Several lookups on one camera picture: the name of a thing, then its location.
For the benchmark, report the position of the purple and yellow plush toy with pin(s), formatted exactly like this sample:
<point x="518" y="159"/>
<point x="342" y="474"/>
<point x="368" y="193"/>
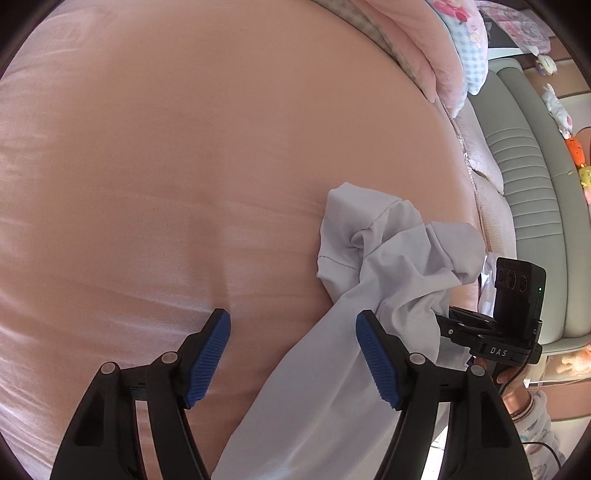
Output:
<point x="545" y="63"/>

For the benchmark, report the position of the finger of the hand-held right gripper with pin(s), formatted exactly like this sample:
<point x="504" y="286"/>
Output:
<point x="473" y="315"/>
<point x="459" y="331"/>

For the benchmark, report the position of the orange plush toy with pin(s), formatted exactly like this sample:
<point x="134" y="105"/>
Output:
<point x="577" y="152"/>

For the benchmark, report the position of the pink printed cloth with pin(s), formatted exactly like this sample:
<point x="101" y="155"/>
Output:
<point x="521" y="25"/>

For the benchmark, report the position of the bed with pink sheet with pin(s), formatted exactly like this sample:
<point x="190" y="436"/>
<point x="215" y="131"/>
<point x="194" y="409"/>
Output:
<point x="184" y="161"/>

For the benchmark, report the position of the pink gingham folded comforter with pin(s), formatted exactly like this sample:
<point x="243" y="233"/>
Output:
<point x="438" y="60"/>

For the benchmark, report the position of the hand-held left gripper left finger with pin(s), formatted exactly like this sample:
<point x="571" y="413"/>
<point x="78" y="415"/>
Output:
<point x="210" y="355"/>

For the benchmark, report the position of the white plush toy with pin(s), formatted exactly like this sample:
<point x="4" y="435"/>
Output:
<point x="554" y="106"/>

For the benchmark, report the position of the person's right hand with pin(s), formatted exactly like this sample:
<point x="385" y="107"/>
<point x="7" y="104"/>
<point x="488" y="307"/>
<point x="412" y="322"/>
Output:
<point x="512" y="392"/>

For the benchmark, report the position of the person's right forearm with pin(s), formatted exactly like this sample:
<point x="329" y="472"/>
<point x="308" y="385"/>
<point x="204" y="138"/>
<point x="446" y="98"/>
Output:
<point x="535" y="424"/>

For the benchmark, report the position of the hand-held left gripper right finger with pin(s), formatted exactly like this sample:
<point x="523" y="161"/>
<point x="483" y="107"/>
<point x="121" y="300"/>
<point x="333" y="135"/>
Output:
<point x="376" y="360"/>

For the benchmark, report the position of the pale plush toy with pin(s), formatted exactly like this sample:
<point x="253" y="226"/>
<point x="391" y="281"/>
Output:
<point x="575" y="364"/>

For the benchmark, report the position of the white shirt with navy trim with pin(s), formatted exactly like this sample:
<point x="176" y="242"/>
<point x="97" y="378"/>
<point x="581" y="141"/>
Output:
<point x="369" y="277"/>

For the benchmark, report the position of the grey-green padded headboard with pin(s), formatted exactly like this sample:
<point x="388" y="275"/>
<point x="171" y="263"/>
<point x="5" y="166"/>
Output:
<point x="531" y="194"/>

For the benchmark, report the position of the black glossy cabinet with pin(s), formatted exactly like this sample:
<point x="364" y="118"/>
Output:
<point x="501" y="37"/>

